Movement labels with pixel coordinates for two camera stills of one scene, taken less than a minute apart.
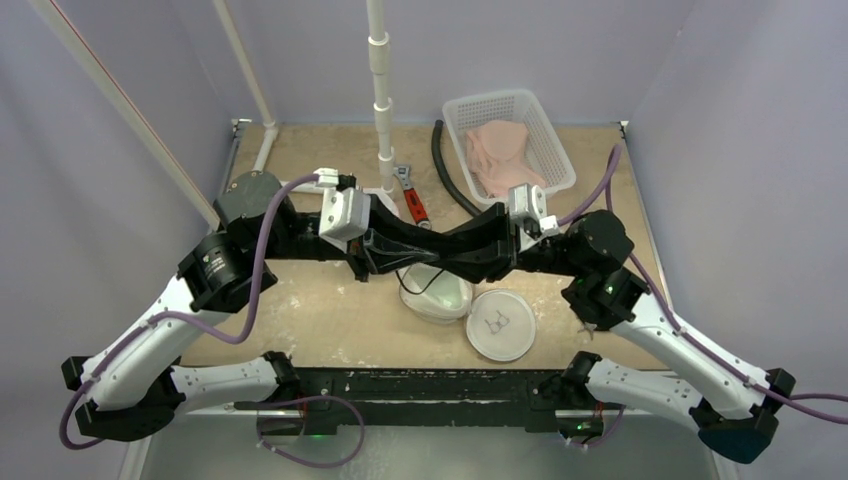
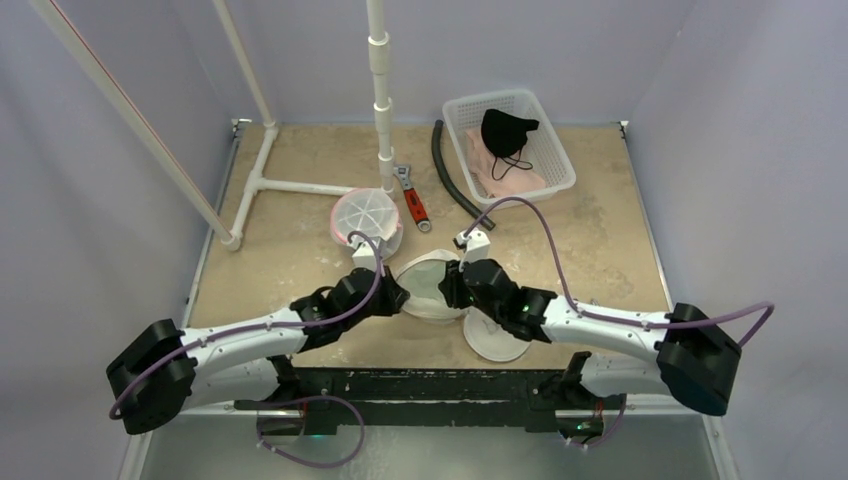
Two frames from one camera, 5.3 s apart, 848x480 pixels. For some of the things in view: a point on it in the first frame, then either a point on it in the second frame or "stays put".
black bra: (392, 253) to (504, 134)
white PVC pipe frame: (76, 42) stays put
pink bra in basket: (496, 153) stays put
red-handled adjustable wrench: (415, 206) stays put
